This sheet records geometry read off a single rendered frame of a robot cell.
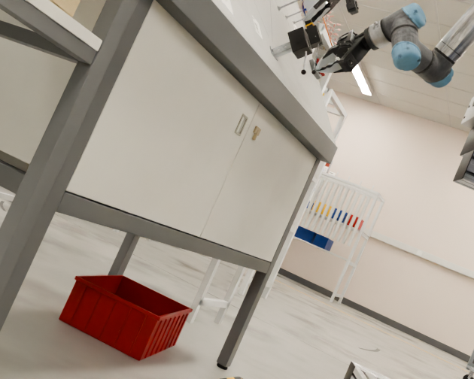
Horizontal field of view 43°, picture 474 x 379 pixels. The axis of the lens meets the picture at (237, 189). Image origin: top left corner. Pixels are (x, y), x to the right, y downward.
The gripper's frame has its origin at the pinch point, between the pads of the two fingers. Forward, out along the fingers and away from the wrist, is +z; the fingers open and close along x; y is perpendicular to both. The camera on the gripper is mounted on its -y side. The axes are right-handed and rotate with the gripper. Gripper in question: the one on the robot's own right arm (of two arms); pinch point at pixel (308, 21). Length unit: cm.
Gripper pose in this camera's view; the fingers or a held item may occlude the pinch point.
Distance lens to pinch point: 203.1
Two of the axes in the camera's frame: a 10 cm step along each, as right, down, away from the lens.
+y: -6.1, -7.4, 2.9
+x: -3.6, -0.7, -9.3
